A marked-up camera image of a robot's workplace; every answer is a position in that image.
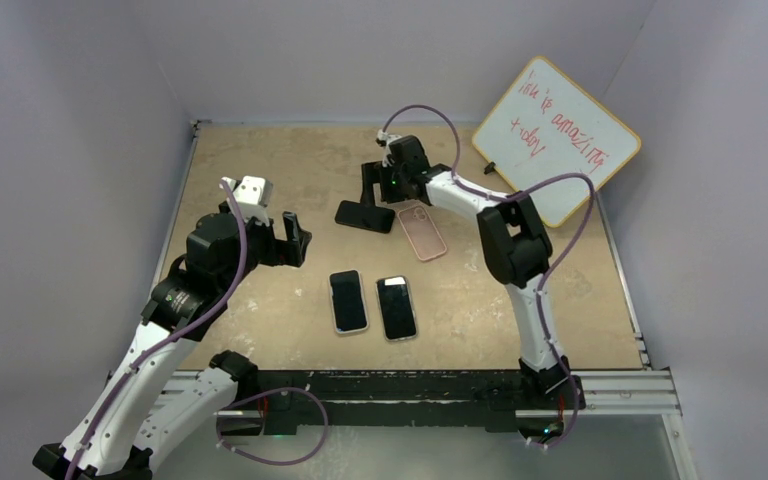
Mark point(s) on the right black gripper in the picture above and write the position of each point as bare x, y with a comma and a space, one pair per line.
374, 173

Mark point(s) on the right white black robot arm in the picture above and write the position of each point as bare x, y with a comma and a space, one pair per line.
516, 247

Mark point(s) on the grey clear phone case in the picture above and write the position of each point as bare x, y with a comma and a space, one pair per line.
365, 301

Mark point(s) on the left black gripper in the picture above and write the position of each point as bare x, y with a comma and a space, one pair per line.
292, 249

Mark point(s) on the pink phone case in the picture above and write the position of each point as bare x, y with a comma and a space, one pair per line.
422, 233

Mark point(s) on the clear magsafe phone case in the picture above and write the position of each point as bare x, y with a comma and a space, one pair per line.
414, 311

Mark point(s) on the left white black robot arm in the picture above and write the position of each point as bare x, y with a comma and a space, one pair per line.
124, 435

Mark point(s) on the white board yellow frame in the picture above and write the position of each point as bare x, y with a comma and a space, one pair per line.
546, 125

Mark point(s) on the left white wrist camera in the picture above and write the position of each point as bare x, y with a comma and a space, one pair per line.
252, 195

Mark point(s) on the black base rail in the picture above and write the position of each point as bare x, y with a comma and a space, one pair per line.
498, 401

